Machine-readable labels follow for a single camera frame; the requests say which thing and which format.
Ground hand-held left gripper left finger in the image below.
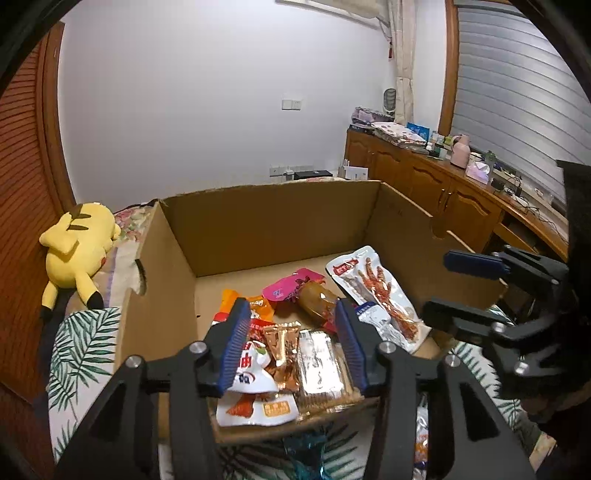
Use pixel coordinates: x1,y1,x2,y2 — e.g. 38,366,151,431
53,298,252,480

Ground brown wooden slatted wardrobe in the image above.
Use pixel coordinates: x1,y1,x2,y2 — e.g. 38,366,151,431
0,23,77,407

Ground group of small bottles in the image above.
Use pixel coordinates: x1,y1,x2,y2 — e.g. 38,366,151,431
427,131,453,160

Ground white box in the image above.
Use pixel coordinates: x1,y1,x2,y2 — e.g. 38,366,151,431
338,159,369,181

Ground stack of folded cloths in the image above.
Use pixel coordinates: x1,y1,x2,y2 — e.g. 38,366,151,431
352,107,428,149

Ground grey window blinds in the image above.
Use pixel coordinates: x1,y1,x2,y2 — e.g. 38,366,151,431
450,0,591,204

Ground small silver snack packet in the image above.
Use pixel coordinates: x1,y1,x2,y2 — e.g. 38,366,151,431
355,302,393,342

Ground brown wooden cabinet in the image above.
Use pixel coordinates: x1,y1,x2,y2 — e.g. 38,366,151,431
344,128,568,264

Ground brown cardboard box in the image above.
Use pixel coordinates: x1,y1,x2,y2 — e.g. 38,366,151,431
113,180,509,444

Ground clear chicken feet snack packet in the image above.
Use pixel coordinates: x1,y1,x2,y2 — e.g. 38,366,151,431
325,246,432,354

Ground white red snack packet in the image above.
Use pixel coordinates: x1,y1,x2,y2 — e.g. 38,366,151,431
216,323,298,428

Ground white air conditioner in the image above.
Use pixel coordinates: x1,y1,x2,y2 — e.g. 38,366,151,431
276,0,387,28

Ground yellow plush toy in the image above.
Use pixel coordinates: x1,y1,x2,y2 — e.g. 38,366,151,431
39,200,122,321

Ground wooden window frame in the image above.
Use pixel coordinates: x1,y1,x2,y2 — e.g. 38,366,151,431
438,0,462,137

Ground clear cracker packet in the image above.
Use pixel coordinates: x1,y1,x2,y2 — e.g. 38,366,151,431
295,329,365,414

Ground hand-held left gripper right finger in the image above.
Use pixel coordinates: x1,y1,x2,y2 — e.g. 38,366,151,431
335,299,539,480

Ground teal snack packet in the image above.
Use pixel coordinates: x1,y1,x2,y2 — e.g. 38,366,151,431
283,431,333,480

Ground pink snack packet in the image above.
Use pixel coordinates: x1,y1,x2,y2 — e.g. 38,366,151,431
262,268,345,333

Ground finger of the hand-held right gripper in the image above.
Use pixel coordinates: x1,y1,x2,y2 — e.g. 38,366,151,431
422,298,514,345
444,244,571,301

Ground white orange snack packet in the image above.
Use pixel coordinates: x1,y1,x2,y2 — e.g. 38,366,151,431
413,406,433,480

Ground tissue box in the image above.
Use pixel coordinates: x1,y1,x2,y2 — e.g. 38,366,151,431
465,162,492,184

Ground beige curtain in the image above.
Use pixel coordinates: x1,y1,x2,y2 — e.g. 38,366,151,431
387,0,419,125

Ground brown snack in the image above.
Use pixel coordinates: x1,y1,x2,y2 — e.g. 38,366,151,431
262,323,302,393

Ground pink kettle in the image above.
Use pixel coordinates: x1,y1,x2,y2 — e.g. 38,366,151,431
450,134,472,168

